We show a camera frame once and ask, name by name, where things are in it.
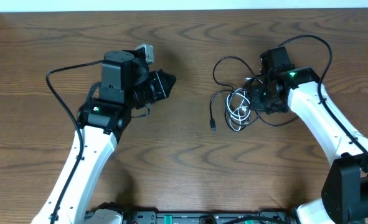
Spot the white usb cable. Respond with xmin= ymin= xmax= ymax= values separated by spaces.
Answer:
xmin=225 ymin=77 xmax=253 ymax=132

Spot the black usb cable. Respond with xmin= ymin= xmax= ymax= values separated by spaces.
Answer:
xmin=209 ymin=55 xmax=299 ymax=133

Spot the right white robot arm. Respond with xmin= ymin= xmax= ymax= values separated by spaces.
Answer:
xmin=248 ymin=47 xmax=368 ymax=223

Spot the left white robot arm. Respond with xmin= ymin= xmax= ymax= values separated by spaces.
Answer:
xmin=33 ymin=44 xmax=176 ymax=223

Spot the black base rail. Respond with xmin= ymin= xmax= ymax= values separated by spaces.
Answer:
xmin=87 ymin=202 xmax=367 ymax=224

